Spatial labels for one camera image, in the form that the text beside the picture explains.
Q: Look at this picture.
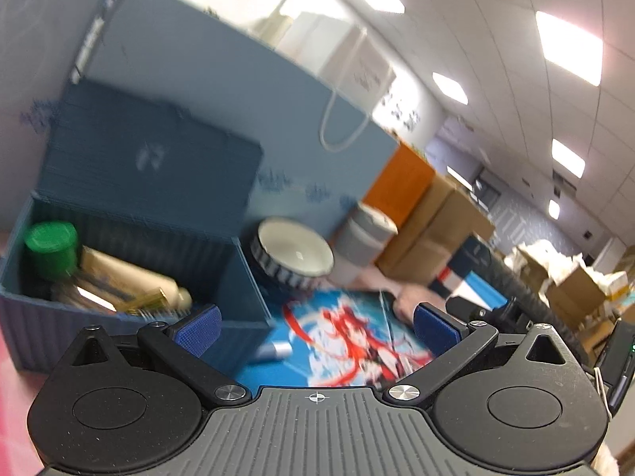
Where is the person's hand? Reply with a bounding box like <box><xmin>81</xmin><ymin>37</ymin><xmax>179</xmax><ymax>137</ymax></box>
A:
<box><xmin>393</xmin><ymin>284</ymin><xmax>446</xmax><ymax>326</ymax></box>

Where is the cream tube bottle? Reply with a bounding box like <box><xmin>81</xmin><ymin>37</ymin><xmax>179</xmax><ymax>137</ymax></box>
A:
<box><xmin>74</xmin><ymin>247</ymin><xmax>192</xmax><ymax>316</ymax></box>

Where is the anime picture mat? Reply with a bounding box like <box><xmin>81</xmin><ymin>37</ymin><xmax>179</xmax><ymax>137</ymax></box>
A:
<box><xmin>237</xmin><ymin>290</ymin><xmax>433</xmax><ymax>391</ymax></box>

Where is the brown cardboard box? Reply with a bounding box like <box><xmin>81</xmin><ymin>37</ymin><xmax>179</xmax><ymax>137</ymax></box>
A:
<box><xmin>375</xmin><ymin>175</ymin><xmax>495</xmax><ymax>286</ymax></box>

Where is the white striped ceramic bowl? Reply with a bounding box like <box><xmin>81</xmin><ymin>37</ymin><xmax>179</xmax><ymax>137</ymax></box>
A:
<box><xmin>250</xmin><ymin>217</ymin><xmax>335</xmax><ymax>290</ymax></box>

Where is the grey white tumbler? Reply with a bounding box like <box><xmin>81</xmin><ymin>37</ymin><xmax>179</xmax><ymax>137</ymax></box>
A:
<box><xmin>328</xmin><ymin>202</ymin><xmax>398</xmax><ymax>287</ymax></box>

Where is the orange box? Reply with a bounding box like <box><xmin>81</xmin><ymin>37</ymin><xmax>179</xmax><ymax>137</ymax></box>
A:
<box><xmin>363</xmin><ymin>143</ymin><xmax>436</xmax><ymax>229</ymax></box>

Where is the dark blue plastic storage box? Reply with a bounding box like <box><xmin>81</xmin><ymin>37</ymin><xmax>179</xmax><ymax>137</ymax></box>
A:
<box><xmin>1</xmin><ymin>80</ymin><xmax>272</xmax><ymax>376</ymax></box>

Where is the green-capped bottle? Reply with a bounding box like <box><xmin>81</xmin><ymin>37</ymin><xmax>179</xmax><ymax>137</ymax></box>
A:
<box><xmin>25</xmin><ymin>221</ymin><xmax>80</xmax><ymax>282</ymax></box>

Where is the light blue carton right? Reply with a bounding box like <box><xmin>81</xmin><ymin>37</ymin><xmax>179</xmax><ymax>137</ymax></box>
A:
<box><xmin>85</xmin><ymin>0</ymin><xmax>397</xmax><ymax>236</ymax></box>

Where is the white paper shopping bag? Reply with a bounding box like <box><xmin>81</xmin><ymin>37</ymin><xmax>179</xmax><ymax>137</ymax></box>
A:
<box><xmin>275</xmin><ymin>13</ymin><xmax>396</xmax><ymax>153</ymax></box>

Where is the large light blue carton left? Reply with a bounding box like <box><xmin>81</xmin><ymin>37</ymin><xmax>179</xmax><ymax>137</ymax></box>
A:
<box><xmin>1</xmin><ymin>0</ymin><xmax>104</xmax><ymax>246</ymax></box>

